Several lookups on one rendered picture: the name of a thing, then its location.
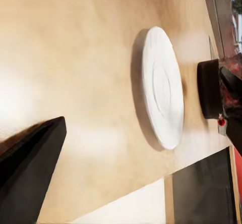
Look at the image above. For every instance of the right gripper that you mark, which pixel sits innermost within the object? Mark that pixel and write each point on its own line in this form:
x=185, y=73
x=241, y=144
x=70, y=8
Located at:
x=232, y=83

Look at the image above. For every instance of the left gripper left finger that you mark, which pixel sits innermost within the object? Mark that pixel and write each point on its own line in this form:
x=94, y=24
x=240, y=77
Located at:
x=26, y=170

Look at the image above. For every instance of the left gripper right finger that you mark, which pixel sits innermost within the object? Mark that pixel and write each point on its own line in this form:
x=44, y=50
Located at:
x=234, y=132

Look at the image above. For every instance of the electric kettle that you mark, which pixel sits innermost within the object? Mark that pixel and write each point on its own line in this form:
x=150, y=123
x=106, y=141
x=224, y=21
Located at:
x=216, y=102

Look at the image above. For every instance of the fixed window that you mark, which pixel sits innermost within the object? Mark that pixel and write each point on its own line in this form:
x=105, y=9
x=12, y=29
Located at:
x=226, y=21

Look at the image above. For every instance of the drop in sink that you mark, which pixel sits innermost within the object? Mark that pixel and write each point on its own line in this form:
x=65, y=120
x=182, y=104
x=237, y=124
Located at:
x=221, y=129

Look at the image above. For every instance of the cabinet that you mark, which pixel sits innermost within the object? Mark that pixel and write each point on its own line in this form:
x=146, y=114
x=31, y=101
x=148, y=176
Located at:
x=203, y=191

